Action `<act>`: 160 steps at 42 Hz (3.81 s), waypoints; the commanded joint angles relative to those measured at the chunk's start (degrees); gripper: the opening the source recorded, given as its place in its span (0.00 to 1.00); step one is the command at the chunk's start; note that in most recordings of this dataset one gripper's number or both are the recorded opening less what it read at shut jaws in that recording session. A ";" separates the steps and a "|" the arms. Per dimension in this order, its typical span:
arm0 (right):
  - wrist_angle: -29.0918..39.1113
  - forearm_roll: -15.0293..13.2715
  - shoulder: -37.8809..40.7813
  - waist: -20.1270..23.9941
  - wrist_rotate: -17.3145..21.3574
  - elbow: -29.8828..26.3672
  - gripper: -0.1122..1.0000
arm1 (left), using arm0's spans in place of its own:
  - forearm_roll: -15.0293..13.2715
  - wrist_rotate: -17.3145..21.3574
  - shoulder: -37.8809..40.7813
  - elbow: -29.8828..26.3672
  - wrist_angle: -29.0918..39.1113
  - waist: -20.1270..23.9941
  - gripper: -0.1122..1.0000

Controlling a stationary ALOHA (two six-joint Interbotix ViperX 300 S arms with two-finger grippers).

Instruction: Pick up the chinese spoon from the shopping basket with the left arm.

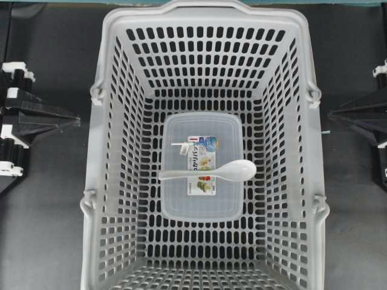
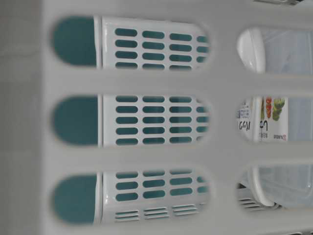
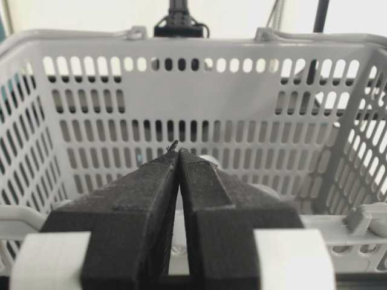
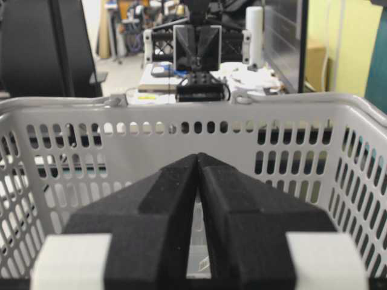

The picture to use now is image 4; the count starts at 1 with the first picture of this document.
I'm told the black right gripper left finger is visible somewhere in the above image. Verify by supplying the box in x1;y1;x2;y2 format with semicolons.
30;153;199;290

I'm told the grey black opposite gripper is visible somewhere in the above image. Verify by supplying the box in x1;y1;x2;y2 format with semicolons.
143;24;251;70

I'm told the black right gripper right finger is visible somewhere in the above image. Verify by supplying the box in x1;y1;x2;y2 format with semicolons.
197;152;370;290

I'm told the clear plastic item in basket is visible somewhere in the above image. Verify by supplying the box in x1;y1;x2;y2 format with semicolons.
186;192;211;279

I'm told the grey plastic shopping basket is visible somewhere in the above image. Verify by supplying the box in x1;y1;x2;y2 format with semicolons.
1;93;386;289

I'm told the white cylinder roll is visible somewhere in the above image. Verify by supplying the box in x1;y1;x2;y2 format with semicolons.
246;6;264;70

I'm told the black monitor screen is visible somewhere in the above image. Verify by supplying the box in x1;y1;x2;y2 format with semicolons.
263;0;309;94

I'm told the cardboard box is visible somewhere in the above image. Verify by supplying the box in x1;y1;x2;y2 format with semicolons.
305;38;327;92

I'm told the black office chair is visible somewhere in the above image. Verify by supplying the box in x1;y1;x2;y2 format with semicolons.
1;1;107;98

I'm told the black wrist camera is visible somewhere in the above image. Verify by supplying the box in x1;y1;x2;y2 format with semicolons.
175;72;231;103

